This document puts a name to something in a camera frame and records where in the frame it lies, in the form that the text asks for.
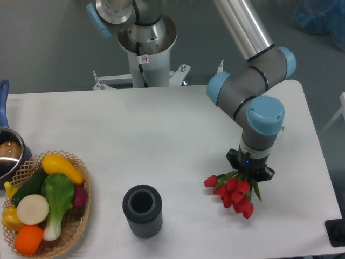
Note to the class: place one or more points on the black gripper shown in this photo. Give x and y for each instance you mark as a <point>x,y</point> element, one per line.
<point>243,162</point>

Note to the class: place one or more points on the green bok choy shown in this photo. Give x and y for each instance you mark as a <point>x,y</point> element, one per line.
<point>58,190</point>

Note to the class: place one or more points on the yellow bell pepper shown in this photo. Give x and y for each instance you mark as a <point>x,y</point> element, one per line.
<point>11,220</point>

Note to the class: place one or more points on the blue handled saucepan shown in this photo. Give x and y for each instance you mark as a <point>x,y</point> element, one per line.
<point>14,151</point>

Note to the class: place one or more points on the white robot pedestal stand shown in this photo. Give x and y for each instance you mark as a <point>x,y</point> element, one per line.
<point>146,71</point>

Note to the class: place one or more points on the woven wicker basket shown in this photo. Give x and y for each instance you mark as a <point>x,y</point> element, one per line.
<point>74,221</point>

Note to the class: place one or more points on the yellow squash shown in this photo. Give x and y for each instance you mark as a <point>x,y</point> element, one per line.
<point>53,163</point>

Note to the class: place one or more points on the orange fruit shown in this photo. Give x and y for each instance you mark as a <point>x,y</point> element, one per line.
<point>28,240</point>

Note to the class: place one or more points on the blue plastic bag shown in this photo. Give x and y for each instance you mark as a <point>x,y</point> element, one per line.
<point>321,18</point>

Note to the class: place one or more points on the dark green cucumber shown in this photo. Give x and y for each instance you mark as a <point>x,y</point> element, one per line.
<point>32,186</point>

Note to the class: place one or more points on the yellow banana tip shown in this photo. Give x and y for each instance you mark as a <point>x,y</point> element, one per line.
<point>10,190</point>

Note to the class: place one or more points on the red tulip bouquet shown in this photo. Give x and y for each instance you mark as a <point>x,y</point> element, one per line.
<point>235,190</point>

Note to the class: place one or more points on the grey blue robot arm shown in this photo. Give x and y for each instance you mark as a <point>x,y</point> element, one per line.
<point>147,35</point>

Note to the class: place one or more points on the black device at table edge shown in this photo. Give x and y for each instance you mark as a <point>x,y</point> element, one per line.
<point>335,232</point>

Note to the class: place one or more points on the dark grey ribbed vase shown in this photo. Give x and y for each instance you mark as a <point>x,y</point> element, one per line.
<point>142,207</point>

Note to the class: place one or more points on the beige round onion slice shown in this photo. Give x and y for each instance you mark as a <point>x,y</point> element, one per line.
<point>33,209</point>

